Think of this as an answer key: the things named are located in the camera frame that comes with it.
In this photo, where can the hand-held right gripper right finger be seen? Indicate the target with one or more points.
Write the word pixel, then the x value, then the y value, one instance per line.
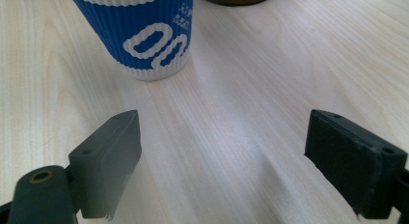
pixel 350 159

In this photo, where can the blue sleeved white paper cup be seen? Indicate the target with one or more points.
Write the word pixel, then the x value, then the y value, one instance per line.
pixel 128 27

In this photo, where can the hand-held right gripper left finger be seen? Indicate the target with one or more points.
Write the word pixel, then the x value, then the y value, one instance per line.
pixel 106 166

